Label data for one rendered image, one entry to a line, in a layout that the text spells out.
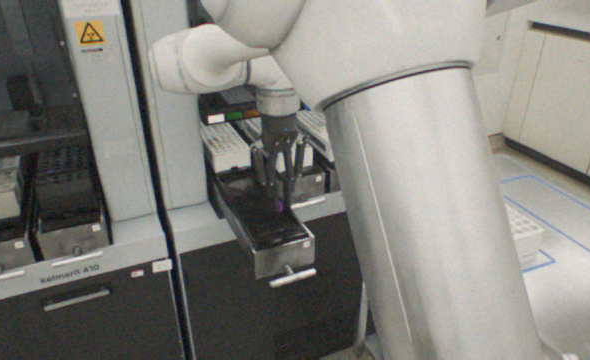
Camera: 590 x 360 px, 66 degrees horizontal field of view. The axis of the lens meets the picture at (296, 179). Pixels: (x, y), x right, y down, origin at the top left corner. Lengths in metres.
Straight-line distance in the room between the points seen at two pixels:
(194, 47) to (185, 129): 0.38
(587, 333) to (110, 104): 1.00
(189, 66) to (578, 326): 0.76
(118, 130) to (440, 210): 0.92
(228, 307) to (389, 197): 1.10
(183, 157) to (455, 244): 0.95
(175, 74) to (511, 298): 0.65
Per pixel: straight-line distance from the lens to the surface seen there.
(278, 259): 0.96
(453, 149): 0.28
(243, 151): 1.21
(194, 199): 1.22
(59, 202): 1.16
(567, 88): 3.23
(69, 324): 1.27
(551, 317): 0.88
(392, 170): 0.27
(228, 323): 1.39
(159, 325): 1.32
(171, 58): 0.81
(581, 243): 1.09
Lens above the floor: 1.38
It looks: 29 degrees down
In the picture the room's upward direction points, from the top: straight up
